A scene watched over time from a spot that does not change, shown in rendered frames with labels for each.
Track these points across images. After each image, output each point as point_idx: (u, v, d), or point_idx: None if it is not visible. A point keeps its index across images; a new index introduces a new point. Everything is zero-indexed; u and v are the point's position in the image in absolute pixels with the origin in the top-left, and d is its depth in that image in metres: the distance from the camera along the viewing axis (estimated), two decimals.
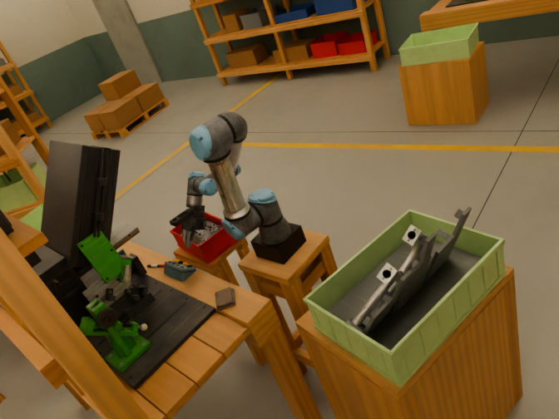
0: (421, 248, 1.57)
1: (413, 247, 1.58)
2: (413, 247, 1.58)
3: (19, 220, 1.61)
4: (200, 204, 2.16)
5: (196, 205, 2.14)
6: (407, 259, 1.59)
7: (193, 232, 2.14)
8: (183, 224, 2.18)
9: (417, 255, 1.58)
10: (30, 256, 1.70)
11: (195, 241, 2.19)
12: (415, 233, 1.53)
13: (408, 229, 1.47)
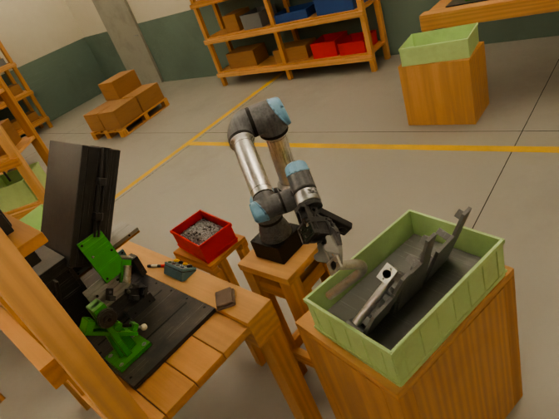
0: (362, 273, 1.41)
1: None
2: None
3: (19, 220, 1.61)
4: None
5: None
6: (349, 274, 1.46)
7: None
8: None
9: (358, 277, 1.43)
10: (30, 256, 1.70)
11: (319, 260, 1.35)
12: (352, 258, 1.36)
13: (333, 258, 1.32)
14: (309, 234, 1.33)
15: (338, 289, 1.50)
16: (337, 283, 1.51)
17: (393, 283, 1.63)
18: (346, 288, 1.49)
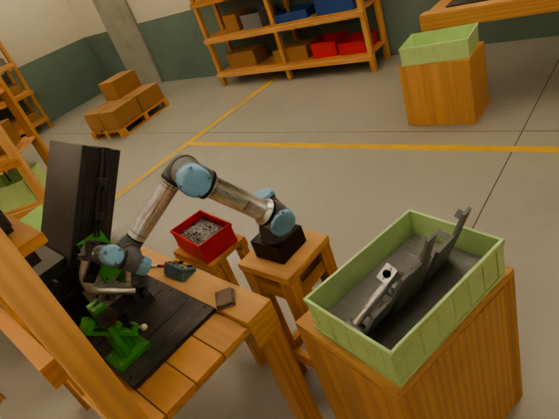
0: None
1: (92, 287, 1.93)
2: (93, 287, 1.93)
3: (19, 220, 1.61)
4: None
5: None
6: (104, 288, 1.96)
7: None
8: (85, 261, 1.83)
9: (96, 288, 1.96)
10: (30, 256, 1.70)
11: None
12: (82, 272, 1.91)
13: None
14: None
15: (120, 288, 2.02)
16: (121, 289, 2.00)
17: (393, 283, 1.63)
18: None
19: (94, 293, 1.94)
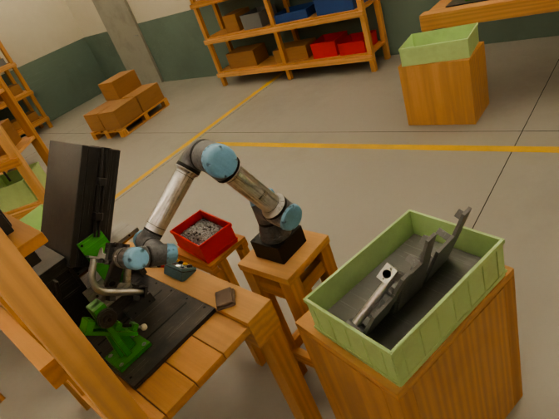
0: None
1: (101, 288, 1.95)
2: (102, 288, 1.95)
3: (19, 220, 1.61)
4: None
5: None
6: (113, 289, 1.98)
7: None
8: (106, 264, 1.72)
9: (104, 289, 1.98)
10: (30, 256, 1.70)
11: None
12: (91, 273, 1.93)
13: (93, 256, 1.93)
14: None
15: (128, 288, 2.04)
16: (129, 290, 2.02)
17: (393, 283, 1.63)
18: None
19: (103, 294, 1.96)
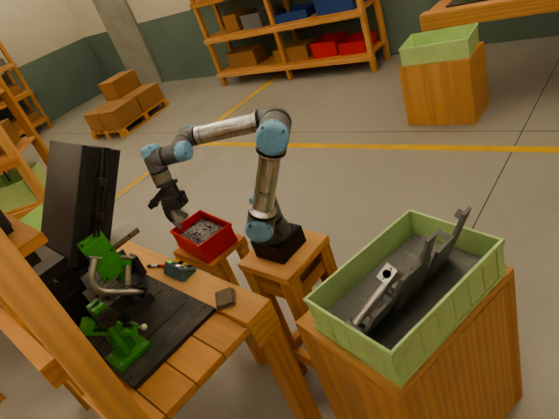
0: None
1: (101, 288, 1.95)
2: (102, 288, 1.95)
3: (19, 220, 1.61)
4: (162, 183, 1.82)
5: (157, 185, 1.83)
6: (113, 289, 1.98)
7: (165, 214, 1.87)
8: None
9: (104, 289, 1.98)
10: (30, 256, 1.70)
11: (180, 221, 1.89)
12: (91, 273, 1.93)
13: (93, 256, 1.93)
14: (185, 202, 1.88)
15: (128, 288, 2.04)
16: (129, 290, 2.02)
17: (393, 283, 1.63)
18: None
19: (103, 294, 1.96)
